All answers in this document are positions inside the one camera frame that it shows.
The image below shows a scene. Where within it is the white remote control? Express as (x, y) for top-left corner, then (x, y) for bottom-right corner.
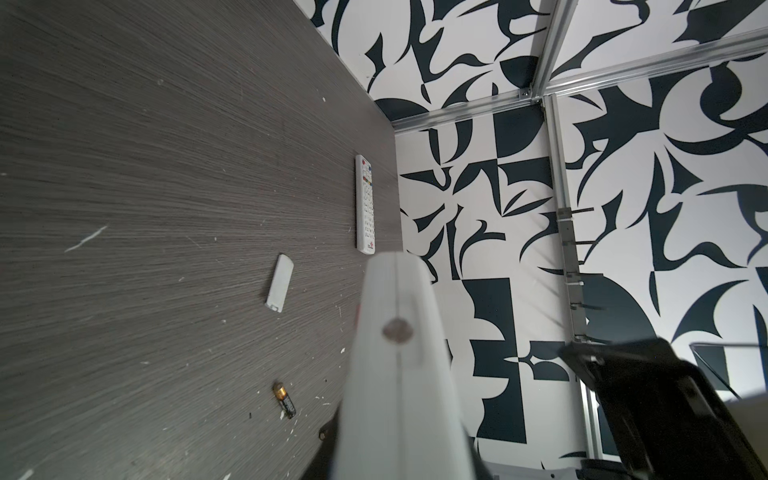
(330, 252), (476, 479)

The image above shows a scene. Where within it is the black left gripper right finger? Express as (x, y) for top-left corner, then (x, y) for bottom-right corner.
(467, 437), (493, 480)

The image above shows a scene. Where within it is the white remote on table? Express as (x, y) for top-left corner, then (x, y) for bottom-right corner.
(355, 154), (376, 255)

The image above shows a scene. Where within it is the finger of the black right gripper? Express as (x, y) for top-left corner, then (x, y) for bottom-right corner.
(559, 338), (767, 479)

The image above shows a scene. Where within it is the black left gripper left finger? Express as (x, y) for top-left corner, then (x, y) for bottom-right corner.
(300, 413), (338, 480)

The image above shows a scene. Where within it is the AAA battery black gold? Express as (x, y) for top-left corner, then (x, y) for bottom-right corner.
(272, 382), (297, 418)

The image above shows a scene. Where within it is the white battery cover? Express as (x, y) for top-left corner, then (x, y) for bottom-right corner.
(265, 253), (294, 313)

